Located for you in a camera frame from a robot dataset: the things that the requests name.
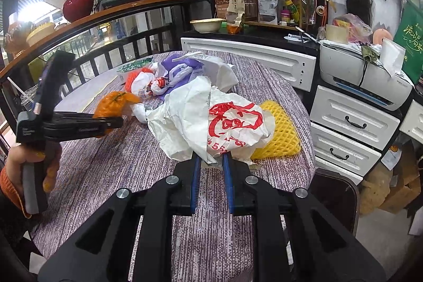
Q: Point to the pink round object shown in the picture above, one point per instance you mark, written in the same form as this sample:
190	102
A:
381	36

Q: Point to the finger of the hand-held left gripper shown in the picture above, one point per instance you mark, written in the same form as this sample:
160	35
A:
82	116
86	130

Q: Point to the beige printed paper bag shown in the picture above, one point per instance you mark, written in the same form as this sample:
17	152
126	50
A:
236	1

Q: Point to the black railing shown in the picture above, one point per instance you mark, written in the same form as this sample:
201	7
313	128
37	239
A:
109	50

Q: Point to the person's left hand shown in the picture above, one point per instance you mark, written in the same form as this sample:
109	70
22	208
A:
15	158

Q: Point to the plain white plastic bag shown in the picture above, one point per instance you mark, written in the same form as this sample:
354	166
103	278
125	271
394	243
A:
221	74

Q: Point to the white jar with red label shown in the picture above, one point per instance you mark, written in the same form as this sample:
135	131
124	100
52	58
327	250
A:
285	16

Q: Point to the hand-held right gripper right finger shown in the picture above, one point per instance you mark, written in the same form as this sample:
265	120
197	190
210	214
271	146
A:
228	184

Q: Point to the purple plastic bag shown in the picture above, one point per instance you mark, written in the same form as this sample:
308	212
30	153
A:
178	65

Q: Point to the yellow bottle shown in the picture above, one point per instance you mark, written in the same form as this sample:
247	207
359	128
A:
293	11

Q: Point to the cardboard boxes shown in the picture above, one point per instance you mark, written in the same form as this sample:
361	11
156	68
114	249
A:
393	183

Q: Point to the clear plastic cup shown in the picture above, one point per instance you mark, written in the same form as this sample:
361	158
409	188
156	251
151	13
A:
28	97

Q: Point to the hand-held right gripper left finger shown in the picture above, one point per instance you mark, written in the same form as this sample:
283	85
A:
195	184

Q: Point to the yellow foam fruit net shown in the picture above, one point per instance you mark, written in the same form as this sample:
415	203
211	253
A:
284	133

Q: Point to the white labelled pouch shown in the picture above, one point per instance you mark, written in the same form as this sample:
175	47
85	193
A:
267	3

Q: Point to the cream enamel bowl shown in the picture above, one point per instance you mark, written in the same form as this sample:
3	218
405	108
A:
207	26

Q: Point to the green packet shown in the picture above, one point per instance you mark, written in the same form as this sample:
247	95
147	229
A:
132	65

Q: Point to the curved wooden ledge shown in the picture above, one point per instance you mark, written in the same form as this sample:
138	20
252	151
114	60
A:
109	12

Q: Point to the white printer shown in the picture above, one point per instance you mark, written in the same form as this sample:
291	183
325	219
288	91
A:
347	70

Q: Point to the small tape roll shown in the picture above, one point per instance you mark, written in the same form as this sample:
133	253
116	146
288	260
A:
320	9

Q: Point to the white cabinet panel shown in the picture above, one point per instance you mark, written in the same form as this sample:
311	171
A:
248	59

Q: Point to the yellow round container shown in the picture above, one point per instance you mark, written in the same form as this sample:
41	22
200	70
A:
39	34

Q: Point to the orange net bag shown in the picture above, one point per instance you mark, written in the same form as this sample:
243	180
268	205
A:
132	78

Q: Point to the white drawer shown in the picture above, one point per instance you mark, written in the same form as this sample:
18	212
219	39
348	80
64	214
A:
343	150
413	123
353	116

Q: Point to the black chair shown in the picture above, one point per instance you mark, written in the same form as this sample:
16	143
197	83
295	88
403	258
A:
333	196

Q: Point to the red white snack wrapper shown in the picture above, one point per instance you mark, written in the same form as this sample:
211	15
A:
158	85

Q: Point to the purple streaked tablecloth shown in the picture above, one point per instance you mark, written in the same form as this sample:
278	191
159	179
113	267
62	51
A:
115	166

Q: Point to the pink plastic bag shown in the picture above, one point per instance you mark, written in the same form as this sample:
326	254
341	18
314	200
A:
355	26

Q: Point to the green tote bag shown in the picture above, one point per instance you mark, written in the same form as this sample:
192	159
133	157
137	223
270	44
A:
413	34

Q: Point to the white red-printed plastic bag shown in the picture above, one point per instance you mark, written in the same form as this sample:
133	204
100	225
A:
185	123

